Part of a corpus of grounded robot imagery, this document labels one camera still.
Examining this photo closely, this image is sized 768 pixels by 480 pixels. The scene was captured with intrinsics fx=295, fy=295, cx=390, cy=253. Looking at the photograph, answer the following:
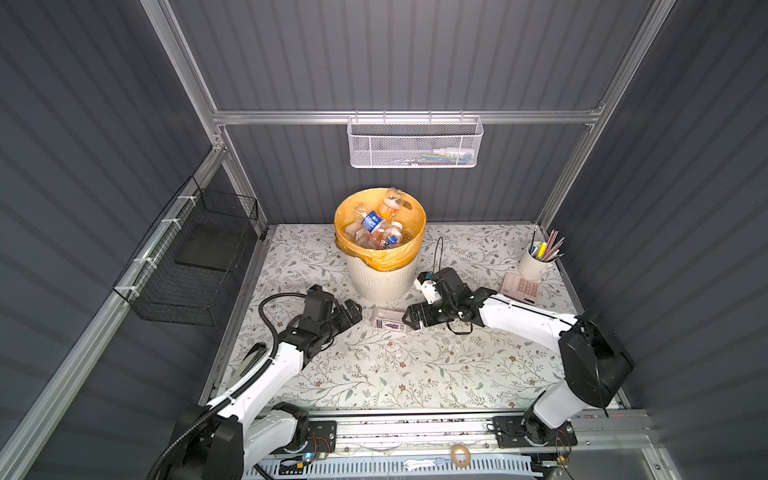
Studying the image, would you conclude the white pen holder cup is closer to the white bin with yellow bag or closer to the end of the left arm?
the white bin with yellow bag

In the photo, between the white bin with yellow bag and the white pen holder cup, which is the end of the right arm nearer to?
the white bin with yellow bag

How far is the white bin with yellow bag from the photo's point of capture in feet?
2.69
